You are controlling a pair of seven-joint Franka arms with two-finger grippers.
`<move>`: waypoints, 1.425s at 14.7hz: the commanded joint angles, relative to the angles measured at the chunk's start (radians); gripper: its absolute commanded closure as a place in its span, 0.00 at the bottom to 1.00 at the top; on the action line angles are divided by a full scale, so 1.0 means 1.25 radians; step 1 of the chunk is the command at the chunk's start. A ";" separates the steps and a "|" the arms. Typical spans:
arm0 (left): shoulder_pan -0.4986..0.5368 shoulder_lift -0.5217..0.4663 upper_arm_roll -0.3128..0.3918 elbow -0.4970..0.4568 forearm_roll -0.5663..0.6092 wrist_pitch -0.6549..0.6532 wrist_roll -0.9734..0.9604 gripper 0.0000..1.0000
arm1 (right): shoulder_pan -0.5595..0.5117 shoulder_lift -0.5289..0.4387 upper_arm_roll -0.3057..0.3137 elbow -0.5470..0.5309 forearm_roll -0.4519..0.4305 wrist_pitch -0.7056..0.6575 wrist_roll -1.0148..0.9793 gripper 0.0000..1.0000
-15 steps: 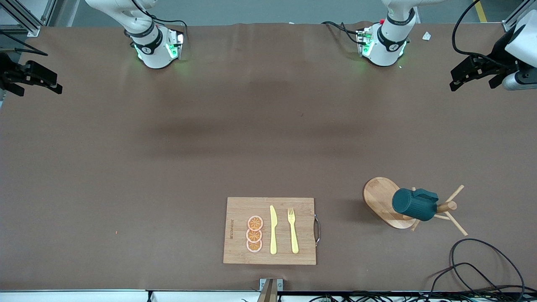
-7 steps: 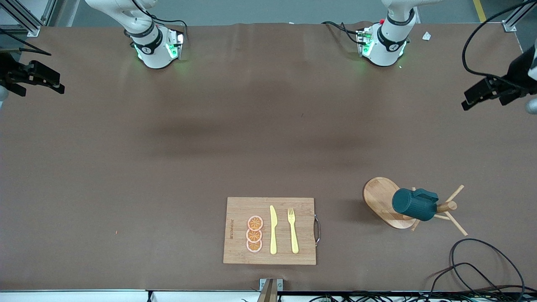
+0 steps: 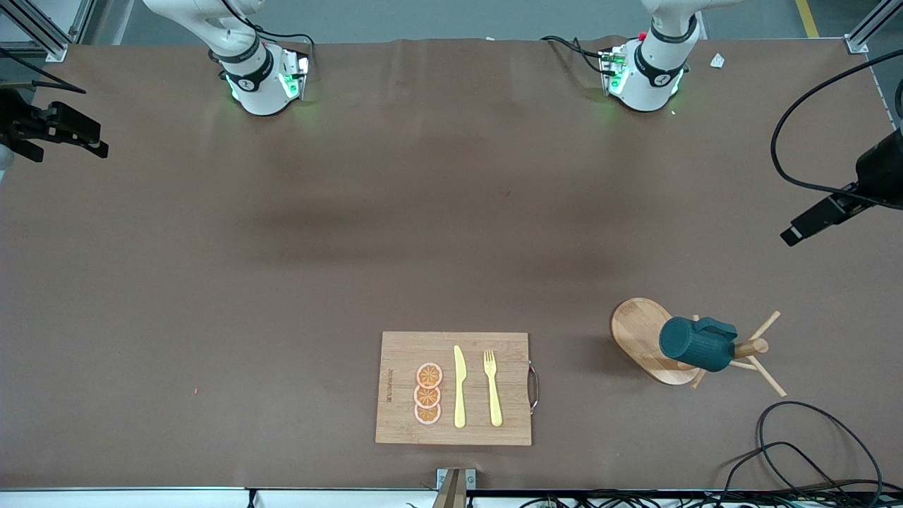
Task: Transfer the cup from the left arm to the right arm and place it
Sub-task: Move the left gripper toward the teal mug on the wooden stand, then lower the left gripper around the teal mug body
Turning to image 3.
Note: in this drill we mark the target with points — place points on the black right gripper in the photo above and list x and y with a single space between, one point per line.
15 121

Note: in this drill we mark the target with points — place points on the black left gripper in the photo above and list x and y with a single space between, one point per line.
877 172

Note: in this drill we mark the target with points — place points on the teal cup yellow inside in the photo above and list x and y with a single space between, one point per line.
695 346

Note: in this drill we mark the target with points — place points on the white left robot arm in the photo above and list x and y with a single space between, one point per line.
652 74

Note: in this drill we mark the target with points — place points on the white paper scrap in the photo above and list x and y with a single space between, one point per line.
717 61

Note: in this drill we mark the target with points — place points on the wooden mug tree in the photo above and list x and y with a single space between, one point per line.
638 331

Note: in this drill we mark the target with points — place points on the wooden cutting board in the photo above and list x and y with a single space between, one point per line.
508 395

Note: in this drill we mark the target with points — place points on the yellow plastic fork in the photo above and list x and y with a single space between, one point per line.
494 402

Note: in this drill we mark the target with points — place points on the yellow plastic knife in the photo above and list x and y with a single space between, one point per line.
460 395

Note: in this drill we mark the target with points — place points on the orange slice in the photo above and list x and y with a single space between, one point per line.
427 397
429 375
427 415

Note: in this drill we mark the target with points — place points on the aluminium frame profile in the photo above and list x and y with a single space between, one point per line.
49 39
864 32

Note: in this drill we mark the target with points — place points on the aluminium table edge rail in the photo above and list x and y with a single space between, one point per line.
141 498

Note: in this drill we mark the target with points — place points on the aluminium camera post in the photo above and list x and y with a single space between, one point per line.
455 487

